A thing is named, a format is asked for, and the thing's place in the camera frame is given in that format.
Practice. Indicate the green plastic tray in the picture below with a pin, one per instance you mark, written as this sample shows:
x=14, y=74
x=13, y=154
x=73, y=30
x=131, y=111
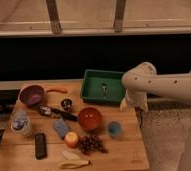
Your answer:
x=91, y=91

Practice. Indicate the blue cup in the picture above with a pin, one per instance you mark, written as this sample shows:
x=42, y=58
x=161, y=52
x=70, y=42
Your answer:
x=114, y=129

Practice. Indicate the orange red bowl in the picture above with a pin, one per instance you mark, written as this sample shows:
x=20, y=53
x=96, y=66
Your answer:
x=89, y=118

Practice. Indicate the orange apple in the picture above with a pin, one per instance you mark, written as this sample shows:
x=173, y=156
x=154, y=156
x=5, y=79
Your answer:
x=71, y=139

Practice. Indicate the small metal cup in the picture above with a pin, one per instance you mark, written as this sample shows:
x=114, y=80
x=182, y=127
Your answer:
x=67, y=105

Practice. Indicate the wooden window post left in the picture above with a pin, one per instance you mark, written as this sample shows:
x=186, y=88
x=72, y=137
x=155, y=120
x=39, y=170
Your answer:
x=53, y=16

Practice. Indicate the pale garlic piece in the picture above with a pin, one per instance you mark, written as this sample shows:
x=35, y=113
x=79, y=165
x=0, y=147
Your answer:
x=70, y=156

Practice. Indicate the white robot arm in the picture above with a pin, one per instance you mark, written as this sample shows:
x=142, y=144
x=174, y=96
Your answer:
x=142, y=80

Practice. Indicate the wooden window post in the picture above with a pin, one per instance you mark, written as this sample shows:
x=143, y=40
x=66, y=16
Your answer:
x=53, y=16
x=119, y=15

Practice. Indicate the wooden window post right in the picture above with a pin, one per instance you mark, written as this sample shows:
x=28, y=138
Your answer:
x=119, y=15

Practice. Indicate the black handled knife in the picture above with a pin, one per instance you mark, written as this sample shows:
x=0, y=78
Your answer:
x=50, y=111

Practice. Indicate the bunch of dark grapes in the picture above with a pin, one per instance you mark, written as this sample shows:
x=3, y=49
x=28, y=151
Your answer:
x=88, y=144

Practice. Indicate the small metal spoon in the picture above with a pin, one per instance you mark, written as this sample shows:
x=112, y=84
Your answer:
x=104, y=90

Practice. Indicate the purple bowl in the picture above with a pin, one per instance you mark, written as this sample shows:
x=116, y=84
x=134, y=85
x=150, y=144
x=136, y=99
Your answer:
x=32, y=95

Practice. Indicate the black eraser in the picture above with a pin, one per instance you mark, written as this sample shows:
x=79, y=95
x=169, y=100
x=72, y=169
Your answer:
x=40, y=146

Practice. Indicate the blue sponge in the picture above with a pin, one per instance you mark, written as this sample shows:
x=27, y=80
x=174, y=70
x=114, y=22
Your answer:
x=61, y=128

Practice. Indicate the orange carrot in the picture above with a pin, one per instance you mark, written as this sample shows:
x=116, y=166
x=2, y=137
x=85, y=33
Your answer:
x=60, y=90

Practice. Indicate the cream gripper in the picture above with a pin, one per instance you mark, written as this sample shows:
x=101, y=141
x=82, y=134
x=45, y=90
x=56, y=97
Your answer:
x=134, y=99

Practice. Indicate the yellow banana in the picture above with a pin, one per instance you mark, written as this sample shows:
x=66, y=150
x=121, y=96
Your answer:
x=72, y=164

